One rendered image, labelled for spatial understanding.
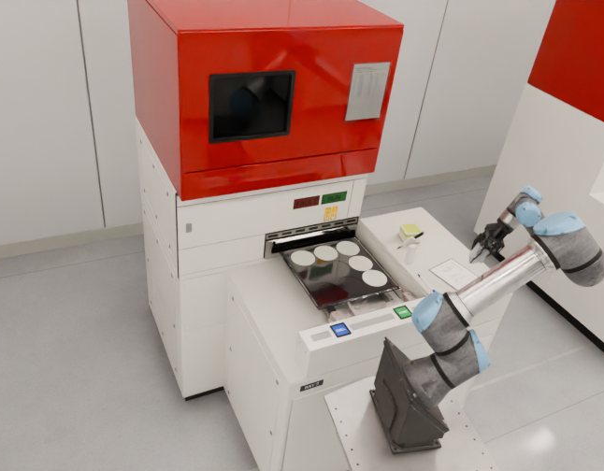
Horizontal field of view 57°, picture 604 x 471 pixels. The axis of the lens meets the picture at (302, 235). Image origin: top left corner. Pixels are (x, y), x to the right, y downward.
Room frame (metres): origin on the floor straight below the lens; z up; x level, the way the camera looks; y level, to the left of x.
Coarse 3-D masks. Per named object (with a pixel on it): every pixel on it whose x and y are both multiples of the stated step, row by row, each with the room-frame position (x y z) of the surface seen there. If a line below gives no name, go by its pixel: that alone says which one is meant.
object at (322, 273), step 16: (352, 240) 1.98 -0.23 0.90; (288, 256) 1.80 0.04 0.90; (352, 256) 1.86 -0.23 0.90; (368, 256) 1.88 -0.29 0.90; (304, 272) 1.72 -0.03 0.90; (320, 272) 1.73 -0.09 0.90; (336, 272) 1.74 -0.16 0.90; (352, 272) 1.75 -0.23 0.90; (320, 288) 1.63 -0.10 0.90; (336, 288) 1.64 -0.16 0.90; (352, 288) 1.66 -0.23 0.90; (368, 288) 1.67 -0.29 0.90; (384, 288) 1.68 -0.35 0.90; (320, 304) 1.54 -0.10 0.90
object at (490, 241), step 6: (498, 222) 1.73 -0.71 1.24; (498, 228) 1.71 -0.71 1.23; (504, 228) 1.69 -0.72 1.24; (510, 228) 1.70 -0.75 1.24; (486, 234) 1.72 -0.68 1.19; (492, 234) 1.73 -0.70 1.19; (498, 234) 1.71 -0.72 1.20; (504, 234) 1.71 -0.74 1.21; (486, 240) 1.70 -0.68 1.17; (492, 240) 1.70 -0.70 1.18; (498, 240) 1.69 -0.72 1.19; (486, 246) 1.69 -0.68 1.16; (492, 246) 1.69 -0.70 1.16; (498, 246) 1.68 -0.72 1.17; (504, 246) 1.68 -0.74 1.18; (492, 252) 1.68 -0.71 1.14; (498, 252) 1.67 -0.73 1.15
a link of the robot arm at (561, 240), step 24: (552, 216) 1.34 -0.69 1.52; (576, 216) 1.29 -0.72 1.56; (528, 240) 1.29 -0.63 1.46; (552, 240) 1.25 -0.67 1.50; (576, 240) 1.24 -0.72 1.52; (504, 264) 1.25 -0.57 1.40; (528, 264) 1.23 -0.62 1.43; (552, 264) 1.22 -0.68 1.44; (576, 264) 1.22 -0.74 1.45; (480, 288) 1.21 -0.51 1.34; (504, 288) 1.20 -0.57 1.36; (432, 312) 1.16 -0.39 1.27; (456, 312) 1.16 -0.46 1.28; (480, 312) 1.19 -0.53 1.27; (432, 336) 1.14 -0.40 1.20; (456, 336) 1.14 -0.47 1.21
